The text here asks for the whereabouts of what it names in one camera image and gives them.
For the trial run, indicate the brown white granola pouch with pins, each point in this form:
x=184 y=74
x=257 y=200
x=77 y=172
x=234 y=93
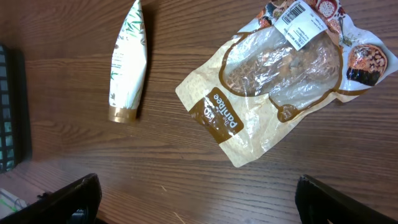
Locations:
x=293 y=59

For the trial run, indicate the grey plastic shopping basket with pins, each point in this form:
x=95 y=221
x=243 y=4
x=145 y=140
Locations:
x=16 y=140

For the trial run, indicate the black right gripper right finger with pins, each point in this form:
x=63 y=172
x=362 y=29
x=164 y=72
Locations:
x=319 y=203

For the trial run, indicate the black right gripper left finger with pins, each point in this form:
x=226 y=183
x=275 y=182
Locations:
x=78 y=202

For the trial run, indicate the white tube with gold cap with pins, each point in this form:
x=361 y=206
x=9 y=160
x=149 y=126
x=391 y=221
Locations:
x=128 y=67

